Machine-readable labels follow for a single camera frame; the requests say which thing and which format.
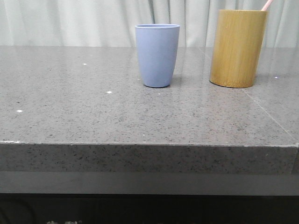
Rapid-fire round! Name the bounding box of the blue plastic cup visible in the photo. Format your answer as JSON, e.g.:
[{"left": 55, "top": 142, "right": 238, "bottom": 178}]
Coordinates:
[{"left": 135, "top": 24, "right": 180, "bottom": 88}]

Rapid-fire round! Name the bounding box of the pink chopstick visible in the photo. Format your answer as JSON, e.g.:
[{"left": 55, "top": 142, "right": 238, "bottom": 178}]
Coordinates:
[{"left": 261, "top": 0, "right": 273, "bottom": 11}]

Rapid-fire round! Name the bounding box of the bamboo cylinder holder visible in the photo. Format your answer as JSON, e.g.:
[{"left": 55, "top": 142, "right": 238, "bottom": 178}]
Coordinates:
[{"left": 209, "top": 9, "right": 267, "bottom": 88}]

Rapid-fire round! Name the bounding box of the white curtain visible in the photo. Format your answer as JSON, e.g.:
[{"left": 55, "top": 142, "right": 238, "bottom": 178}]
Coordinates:
[{"left": 0, "top": 0, "right": 299, "bottom": 48}]

